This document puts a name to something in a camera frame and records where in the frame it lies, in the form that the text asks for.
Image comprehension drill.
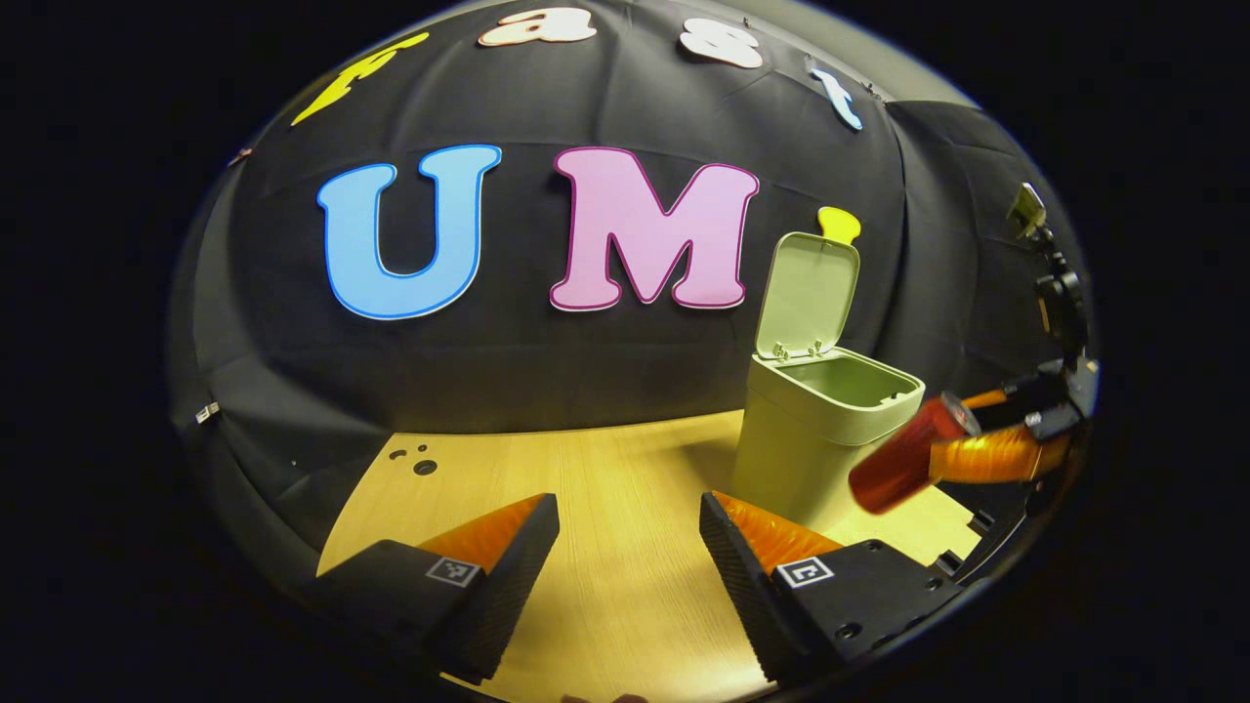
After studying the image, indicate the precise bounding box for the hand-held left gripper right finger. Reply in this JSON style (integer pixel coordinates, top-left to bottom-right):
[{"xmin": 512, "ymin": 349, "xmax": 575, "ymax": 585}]
[{"xmin": 699, "ymin": 491, "xmax": 963, "ymax": 684}]

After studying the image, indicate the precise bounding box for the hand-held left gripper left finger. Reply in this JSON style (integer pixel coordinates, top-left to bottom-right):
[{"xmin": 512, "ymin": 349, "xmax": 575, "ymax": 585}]
[{"xmin": 312, "ymin": 493, "xmax": 561, "ymax": 684}]

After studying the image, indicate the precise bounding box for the red pop can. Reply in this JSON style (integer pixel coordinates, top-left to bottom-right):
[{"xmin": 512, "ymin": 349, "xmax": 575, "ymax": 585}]
[{"xmin": 848, "ymin": 393, "xmax": 982, "ymax": 516}]

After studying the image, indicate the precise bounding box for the pale green desktop garbage bin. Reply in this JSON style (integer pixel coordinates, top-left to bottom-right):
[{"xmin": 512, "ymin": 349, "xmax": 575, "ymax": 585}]
[{"xmin": 730, "ymin": 231, "xmax": 926, "ymax": 533}]

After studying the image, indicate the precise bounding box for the wooden desktop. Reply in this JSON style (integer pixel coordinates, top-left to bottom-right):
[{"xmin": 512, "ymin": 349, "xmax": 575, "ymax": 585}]
[{"xmin": 314, "ymin": 408, "xmax": 982, "ymax": 703}]

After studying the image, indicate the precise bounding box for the black backdrop cloth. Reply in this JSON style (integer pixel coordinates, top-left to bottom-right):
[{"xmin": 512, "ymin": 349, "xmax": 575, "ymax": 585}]
[{"xmin": 168, "ymin": 0, "xmax": 1100, "ymax": 587}]

